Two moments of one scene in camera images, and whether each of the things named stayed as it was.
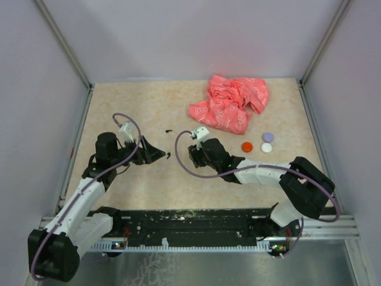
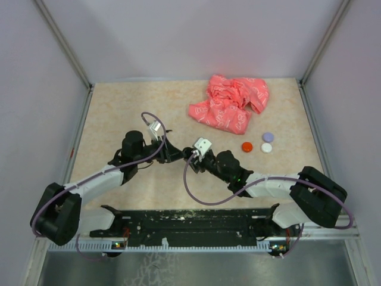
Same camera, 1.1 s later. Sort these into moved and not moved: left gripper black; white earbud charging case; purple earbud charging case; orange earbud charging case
Moved: left gripper black
Not moved: orange earbud charging case; purple earbud charging case; white earbud charging case
